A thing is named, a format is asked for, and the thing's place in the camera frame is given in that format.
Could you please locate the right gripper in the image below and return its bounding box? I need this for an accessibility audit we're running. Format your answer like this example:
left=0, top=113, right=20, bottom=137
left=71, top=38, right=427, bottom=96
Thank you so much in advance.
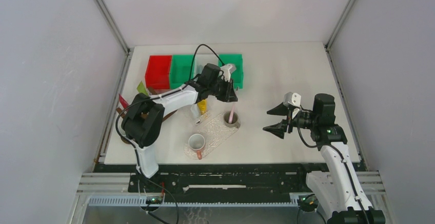
left=263, top=101, right=318, bottom=139

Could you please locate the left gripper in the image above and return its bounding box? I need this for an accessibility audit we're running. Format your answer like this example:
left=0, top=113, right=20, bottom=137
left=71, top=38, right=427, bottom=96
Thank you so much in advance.
left=208, top=76, right=238, bottom=103

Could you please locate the pink toothbrush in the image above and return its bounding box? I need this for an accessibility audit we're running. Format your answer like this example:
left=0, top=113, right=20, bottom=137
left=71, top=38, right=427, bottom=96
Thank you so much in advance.
left=228, top=102, right=236, bottom=124

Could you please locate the grey ceramic mug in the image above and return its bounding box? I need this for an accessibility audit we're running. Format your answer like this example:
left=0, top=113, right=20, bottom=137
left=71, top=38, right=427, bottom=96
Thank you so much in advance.
left=223, top=111, right=241, bottom=129

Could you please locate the clear holder with wooden ends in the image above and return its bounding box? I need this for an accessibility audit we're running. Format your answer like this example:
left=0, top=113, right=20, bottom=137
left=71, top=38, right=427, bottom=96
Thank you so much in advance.
left=116, top=87, right=158, bottom=114

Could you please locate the green yellow toothpaste tube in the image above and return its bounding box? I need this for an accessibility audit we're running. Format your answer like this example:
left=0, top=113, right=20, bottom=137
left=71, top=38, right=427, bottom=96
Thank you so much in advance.
left=136, top=82, right=149, bottom=96

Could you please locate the red toothpaste tube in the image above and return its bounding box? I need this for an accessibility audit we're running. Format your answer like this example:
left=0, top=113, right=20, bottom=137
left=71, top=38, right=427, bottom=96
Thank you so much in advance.
left=118, top=94, right=129, bottom=109

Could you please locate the white toothpaste tube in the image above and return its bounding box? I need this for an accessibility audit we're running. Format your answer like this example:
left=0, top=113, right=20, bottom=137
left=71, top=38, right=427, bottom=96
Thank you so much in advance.
left=190, top=104, right=202, bottom=126

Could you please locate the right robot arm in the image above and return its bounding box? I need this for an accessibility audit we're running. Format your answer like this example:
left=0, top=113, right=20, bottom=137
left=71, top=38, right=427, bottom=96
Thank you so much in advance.
left=263, top=92, right=386, bottom=223

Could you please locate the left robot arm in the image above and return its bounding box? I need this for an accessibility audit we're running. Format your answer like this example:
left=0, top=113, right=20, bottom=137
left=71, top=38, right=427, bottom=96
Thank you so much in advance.
left=115, top=64, right=238, bottom=192

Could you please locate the green bin with toothpaste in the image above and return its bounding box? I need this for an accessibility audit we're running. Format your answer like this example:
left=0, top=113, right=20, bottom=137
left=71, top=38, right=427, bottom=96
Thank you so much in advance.
left=219, top=54, right=244, bottom=89

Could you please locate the clear textured oval tray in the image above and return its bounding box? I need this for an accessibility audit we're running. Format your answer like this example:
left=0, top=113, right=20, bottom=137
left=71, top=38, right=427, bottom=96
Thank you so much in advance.
left=184, top=112, right=238, bottom=160

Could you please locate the brown wooden oval tray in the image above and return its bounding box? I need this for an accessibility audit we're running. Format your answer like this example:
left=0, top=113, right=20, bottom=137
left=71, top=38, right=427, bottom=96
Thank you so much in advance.
left=116, top=107, right=176, bottom=144

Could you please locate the white translucent bin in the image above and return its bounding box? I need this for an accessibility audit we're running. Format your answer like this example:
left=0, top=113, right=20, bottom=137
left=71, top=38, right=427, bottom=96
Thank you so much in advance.
left=193, top=54, right=219, bottom=75

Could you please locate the green bin with cups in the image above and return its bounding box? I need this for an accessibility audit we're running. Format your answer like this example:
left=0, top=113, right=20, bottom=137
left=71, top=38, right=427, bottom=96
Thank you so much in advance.
left=169, top=54, right=194, bottom=89

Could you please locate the red plastic bin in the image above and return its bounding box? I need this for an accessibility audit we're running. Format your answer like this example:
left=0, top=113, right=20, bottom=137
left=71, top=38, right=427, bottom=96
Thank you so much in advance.
left=145, top=55, right=172, bottom=89

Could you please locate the right circuit board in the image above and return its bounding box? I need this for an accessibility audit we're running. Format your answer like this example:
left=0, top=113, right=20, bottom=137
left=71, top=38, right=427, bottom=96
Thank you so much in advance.
left=299, top=194, right=319, bottom=212

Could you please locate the circuit board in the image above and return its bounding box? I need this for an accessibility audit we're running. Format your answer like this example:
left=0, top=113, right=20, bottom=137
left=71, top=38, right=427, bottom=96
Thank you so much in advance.
left=299, top=194, right=319, bottom=212
left=145, top=196, right=164, bottom=206

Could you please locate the left circuit board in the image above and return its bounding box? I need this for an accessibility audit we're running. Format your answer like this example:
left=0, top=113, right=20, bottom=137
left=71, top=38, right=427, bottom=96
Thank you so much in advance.
left=145, top=196, right=164, bottom=206

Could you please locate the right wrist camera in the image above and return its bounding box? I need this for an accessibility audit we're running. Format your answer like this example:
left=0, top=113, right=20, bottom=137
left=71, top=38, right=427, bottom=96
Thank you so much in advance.
left=283, top=92, right=302, bottom=119

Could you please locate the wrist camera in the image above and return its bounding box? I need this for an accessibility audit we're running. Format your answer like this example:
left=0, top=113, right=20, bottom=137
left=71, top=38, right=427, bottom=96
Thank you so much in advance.
left=220, top=64, right=236, bottom=82
left=283, top=92, right=302, bottom=119

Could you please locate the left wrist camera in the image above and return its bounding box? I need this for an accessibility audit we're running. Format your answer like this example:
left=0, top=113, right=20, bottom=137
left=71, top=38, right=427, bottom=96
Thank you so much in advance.
left=220, top=64, right=236, bottom=82

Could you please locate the left camera cable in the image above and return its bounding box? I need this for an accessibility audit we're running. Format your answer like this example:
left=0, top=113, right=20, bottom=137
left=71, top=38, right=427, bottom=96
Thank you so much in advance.
left=114, top=44, right=227, bottom=224

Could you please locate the camera cable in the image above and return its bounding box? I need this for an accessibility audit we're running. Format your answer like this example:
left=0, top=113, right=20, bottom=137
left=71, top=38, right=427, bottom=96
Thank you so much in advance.
left=114, top=44, right=227, bottom=224
left=295, top=105, right=371, bottom=224

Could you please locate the black front rail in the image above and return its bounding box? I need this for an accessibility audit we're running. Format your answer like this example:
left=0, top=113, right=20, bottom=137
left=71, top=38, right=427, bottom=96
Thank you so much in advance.
left=94, top=163, right=329, bottom=203

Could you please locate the right camera cable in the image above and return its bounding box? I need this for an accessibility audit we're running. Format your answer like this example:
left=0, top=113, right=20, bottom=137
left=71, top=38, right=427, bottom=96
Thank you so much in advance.
left=295, top=105, right=371, bottom=224

